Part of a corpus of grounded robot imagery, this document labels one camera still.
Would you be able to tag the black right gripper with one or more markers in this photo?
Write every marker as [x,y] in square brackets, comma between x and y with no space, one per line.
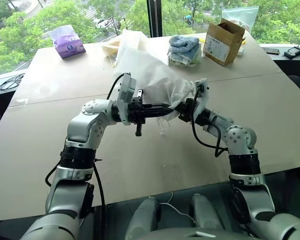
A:
[188,111]

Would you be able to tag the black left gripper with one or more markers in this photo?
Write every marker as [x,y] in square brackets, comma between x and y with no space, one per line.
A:
[136,111]

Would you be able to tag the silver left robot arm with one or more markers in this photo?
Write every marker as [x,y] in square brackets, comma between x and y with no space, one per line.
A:
[80,125]

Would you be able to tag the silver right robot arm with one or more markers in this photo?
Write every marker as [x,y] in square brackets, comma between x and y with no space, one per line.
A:
[240,136]

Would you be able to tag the light blue folded towel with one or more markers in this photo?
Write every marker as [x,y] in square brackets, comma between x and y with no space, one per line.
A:
[183,43]

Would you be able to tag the clear zip plastic bag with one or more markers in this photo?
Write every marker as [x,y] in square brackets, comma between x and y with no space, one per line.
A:
[242,17]

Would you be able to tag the blue folded cloths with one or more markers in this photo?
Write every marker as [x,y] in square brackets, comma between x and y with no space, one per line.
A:
[185,60]

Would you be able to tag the brown cardboard box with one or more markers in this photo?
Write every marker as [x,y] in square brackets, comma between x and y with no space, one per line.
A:
[222,45]

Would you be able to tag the small white box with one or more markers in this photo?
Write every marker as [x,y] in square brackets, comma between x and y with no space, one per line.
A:
[241,51]

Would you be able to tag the silver left robot thigh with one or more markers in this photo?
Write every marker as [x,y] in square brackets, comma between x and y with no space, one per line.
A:
[142,217]

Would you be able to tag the silver robot thigh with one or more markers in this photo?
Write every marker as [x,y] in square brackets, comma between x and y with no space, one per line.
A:
[142,217]
[205,212]

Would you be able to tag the silver right robot thigh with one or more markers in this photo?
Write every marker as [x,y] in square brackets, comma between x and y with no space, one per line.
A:
[205,212]

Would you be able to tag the flat black phone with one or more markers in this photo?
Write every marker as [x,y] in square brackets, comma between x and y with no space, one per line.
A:
[272,50]

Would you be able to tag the purple tissue pack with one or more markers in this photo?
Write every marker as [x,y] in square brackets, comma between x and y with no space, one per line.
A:
[67,45]

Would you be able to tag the black handheld device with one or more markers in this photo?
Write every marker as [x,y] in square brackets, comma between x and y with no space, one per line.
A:
[293,52]

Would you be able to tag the silver robot torso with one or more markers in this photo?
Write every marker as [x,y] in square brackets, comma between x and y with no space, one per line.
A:
[195,234]

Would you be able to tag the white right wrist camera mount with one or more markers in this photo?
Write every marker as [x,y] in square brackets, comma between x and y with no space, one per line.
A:
[203,100]

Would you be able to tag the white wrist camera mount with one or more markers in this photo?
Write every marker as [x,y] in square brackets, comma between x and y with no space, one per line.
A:
[126,95]
[203,100]

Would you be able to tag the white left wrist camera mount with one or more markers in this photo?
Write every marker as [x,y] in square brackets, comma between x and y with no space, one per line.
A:
[126,95]

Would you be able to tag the black window frame post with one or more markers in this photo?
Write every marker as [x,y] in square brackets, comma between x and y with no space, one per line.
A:
[155,17]

